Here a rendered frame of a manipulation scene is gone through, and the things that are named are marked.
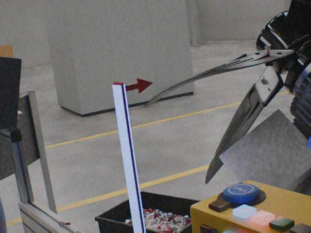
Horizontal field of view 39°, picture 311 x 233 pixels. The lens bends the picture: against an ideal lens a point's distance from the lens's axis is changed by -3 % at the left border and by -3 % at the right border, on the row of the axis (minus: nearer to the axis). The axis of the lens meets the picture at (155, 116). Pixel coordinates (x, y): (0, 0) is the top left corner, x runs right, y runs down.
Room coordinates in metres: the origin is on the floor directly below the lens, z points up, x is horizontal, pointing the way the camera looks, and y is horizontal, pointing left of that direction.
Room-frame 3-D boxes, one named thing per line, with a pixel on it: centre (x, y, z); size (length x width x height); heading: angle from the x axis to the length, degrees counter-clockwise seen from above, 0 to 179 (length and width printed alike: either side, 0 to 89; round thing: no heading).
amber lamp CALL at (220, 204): (0.45, -0.06, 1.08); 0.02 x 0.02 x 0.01; 35
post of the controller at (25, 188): (1.11, 0.36, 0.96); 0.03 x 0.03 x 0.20; 35
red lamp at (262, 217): (0.41, -0.09, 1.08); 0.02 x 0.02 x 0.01; 35
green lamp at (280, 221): (0.39, -0.11, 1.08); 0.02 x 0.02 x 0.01; 35
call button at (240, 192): (0.47, -0.08, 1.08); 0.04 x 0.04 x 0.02
